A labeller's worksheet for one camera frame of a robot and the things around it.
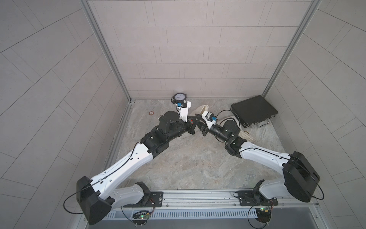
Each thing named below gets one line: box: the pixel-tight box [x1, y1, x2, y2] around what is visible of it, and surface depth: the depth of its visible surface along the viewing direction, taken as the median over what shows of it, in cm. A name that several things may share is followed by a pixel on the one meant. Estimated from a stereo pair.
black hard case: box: [229, 94, 279, 128], surface depth 107 cm
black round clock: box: [171, 92, 187, 105], surface depth 118 cm
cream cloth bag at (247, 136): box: [237, 129, 257, 143], surface depth 84 cm
